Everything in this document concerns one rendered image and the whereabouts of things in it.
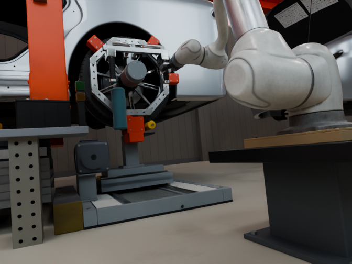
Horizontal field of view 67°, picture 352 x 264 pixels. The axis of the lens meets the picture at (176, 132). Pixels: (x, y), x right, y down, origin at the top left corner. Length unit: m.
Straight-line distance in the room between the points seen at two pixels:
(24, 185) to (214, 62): 1.06
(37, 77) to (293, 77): 1.12
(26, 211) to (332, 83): 1.15
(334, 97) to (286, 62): 0.21
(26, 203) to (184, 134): 5.71
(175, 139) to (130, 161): 4.65
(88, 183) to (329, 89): 1.25
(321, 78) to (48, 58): 1.18
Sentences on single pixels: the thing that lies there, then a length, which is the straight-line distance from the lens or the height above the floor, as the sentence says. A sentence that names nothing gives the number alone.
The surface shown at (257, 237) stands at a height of 0.02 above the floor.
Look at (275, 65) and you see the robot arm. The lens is 0.72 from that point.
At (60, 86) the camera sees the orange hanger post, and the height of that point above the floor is 0.68.
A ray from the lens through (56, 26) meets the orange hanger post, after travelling 1.53.
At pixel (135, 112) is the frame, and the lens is 1.84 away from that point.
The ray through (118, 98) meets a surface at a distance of 1.70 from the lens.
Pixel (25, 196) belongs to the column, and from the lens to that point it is 1.21.
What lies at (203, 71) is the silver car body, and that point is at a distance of 2.31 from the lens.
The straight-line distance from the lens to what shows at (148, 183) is 1.86.
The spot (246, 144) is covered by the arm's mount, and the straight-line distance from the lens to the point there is 0.92.
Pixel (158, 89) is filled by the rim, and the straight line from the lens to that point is 2.04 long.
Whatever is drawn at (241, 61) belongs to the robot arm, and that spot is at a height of 0.52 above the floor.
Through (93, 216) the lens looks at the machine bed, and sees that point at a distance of 1.31.
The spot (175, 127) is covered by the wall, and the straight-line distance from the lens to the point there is 6.60.
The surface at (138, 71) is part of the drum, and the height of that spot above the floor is 0.84.
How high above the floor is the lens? 0.31
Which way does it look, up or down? 4 degrees up
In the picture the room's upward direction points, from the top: 5 degrees counter-clockwise
